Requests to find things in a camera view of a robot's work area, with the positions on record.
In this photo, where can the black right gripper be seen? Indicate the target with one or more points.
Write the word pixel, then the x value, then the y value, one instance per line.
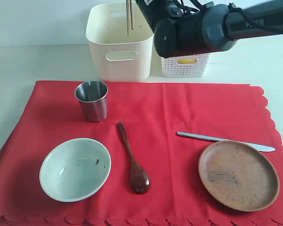
pixel 156 10

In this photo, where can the short wooden chopstick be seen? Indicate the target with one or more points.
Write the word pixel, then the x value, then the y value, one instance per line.
pixel 131 13

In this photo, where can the long wooden chopstick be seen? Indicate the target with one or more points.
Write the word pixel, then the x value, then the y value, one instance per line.
pixel 128 16

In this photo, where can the stainless steel cup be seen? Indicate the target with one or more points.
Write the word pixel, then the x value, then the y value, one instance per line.
pixel 93 99

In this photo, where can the dark wooden spoon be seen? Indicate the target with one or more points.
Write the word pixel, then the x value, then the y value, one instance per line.
pixel 139 178

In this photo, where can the pale green ceramic bowl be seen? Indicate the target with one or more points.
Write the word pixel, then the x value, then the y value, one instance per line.
pixel 75 170

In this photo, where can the round brown wooden plate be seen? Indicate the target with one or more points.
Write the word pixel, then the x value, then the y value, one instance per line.
pixel 238 176

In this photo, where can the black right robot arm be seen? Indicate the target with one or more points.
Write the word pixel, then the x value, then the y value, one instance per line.
pixel 180 30

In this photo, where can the cream plastic storage bin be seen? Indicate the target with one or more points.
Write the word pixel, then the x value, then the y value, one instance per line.
pixel 119 55

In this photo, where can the white perforated plastic basket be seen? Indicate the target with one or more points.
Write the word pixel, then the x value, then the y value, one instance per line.
pixel 171 69

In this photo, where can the silver table knife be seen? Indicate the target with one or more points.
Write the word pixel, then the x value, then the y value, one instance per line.
pixel 261 148

